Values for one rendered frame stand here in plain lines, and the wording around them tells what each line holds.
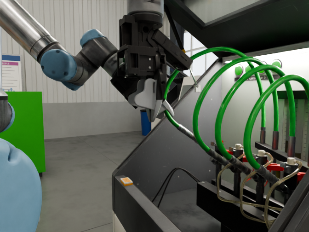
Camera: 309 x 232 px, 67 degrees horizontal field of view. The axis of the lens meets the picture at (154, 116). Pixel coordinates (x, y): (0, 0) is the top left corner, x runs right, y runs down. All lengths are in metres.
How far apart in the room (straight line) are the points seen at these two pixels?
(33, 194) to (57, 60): 0.47
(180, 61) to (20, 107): 3.40
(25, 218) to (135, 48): 0.35
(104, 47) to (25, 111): 3.13
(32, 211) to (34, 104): 3.65
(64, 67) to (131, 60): 0.20
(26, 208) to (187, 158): 0.97
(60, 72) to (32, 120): 3.24
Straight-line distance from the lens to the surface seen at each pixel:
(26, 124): 3.82
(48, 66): 0.62
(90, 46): 0.75
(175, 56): 0.51
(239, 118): 1.10
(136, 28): 0.49
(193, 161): 1.13
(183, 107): 1.05
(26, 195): 0.18
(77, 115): 7.19
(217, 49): 0.80
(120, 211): 0.95
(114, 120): 7.55
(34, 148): 3.90
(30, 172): 0.17
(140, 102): 0.47
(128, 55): 0.45
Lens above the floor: 1.28
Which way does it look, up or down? 6 degrees down
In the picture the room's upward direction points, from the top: straight up
